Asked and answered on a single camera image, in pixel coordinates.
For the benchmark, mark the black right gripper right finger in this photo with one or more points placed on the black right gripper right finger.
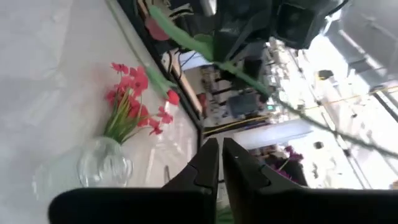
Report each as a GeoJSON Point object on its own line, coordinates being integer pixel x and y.
{"type": "Point", "coordinates": [245, 180]}

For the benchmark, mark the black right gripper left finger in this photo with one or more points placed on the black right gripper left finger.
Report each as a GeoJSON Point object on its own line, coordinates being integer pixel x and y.
{"type": "Point", "coordinates": [199, 180]}

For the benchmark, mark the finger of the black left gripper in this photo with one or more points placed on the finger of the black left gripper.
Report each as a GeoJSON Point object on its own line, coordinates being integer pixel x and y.
{"type": "Point", "coordinates": [227, 46]}
{"type": "Point", "coordinates": [253, 46]}

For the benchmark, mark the red flower bunch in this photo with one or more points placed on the red flower bunch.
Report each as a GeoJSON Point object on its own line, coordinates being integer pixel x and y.
{"type": "Point", "coordinates": [136, 82]}

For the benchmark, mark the round clear glass vase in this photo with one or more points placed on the round clear glass vase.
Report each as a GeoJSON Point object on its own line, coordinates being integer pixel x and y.
{"type": "Point", "coordinates": [102, 168]}

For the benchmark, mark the purple flower bunch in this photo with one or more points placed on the purple flower bunch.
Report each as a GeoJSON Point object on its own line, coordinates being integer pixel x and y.
{"type": "Point", "coordinates": [292, 155]}

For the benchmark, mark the black computer monitor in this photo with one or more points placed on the black computer monitor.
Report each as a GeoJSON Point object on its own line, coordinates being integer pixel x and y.
{"type": "Point", "coordinates": [242, 105]}

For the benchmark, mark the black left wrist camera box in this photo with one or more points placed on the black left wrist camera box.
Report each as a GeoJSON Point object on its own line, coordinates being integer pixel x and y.
{"type": "Point", "coordinates": [298, 25]}

